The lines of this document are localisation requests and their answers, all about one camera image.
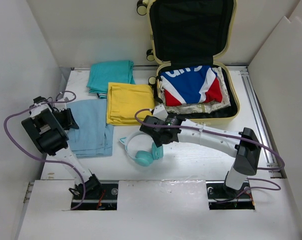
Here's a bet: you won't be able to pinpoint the light blue shirt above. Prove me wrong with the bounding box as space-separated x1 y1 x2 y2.
67 99 114 159

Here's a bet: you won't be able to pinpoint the cream printed zip pouch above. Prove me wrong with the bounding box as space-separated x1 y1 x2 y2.
159 67 231 115

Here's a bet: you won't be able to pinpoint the red white blue shirt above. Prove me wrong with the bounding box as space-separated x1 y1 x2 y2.
160 65 223 107

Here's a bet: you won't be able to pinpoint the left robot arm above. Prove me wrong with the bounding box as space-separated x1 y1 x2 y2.
21 96 103 199

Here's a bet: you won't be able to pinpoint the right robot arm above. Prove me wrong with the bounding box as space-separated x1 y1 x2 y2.
140 114 261 199

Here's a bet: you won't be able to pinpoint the teal cat-ear headphones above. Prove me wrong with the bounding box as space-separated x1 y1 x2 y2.
118 131 164 167

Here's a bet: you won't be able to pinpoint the yellow folded cloth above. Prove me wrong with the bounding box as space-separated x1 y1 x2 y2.
106 82 155 126

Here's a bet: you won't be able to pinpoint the teal folded cloth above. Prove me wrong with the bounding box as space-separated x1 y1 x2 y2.
86 60 136 99

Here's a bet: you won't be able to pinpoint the yellow open suitcase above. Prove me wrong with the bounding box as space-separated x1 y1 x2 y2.
136 0 240 125

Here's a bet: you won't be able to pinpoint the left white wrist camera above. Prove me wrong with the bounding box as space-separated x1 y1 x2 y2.
152 104 168 121

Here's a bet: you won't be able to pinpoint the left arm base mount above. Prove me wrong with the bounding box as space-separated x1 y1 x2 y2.
69 181 119 211

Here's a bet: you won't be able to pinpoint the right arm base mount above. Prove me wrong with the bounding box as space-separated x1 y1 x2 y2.
205 181 255 210

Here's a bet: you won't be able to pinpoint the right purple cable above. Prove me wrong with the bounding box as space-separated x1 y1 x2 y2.
134 107 286 205

